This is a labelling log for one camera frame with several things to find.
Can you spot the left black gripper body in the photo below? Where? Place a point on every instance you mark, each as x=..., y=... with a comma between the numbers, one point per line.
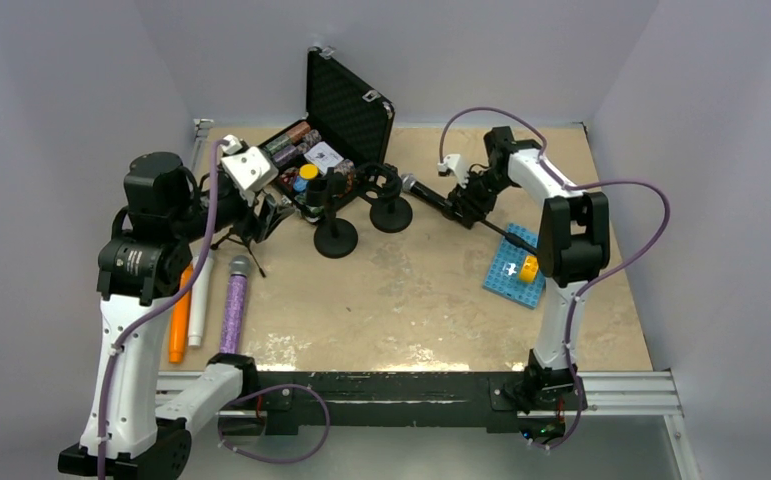
x=238, y=212

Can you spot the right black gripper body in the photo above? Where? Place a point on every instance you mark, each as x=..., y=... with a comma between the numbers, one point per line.
x=482, y=189

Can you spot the black tripod shock mount stand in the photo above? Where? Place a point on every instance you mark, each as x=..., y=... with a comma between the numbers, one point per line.
x=233, y=237

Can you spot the purple glitter microphone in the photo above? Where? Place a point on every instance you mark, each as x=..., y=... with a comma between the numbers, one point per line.
x=240, y=268

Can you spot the black round base clip stand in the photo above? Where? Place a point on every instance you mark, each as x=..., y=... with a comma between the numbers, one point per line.
x=334, y=237

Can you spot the white microphone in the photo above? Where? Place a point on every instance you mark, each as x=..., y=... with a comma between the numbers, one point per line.
x=199, y=303

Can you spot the black shock mount round stand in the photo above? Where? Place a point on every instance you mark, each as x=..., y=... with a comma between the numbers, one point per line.
x=380, y=185

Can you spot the orange microphone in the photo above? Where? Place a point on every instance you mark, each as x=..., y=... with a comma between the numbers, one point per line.
x=179, y=322

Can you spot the black microphone silver grille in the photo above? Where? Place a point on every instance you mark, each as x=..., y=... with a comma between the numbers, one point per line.
x=411, y=185

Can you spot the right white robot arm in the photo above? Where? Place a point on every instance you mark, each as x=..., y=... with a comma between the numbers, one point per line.
x=573, y=246

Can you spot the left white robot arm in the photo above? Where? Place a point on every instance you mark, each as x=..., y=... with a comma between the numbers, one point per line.
x=165, y=228

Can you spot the yellow round chip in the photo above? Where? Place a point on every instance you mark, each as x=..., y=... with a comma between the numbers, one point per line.
x=308, y=172

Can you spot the blue lego baseplate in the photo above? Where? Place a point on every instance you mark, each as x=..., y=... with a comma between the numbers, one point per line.
x=502, y=277

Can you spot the white card deck box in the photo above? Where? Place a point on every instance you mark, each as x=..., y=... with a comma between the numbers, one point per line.
x=323, y=156

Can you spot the orange lego brick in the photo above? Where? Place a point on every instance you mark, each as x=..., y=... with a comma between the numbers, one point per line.
x=529, y=270

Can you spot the black poker chip case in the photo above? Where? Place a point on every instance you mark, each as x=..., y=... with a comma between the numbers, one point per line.
x=342, y=110

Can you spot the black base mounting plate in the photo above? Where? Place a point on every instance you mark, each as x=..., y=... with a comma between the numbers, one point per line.
x=495, y=401

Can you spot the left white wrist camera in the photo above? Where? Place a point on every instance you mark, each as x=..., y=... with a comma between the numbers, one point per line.
x=250, y=168

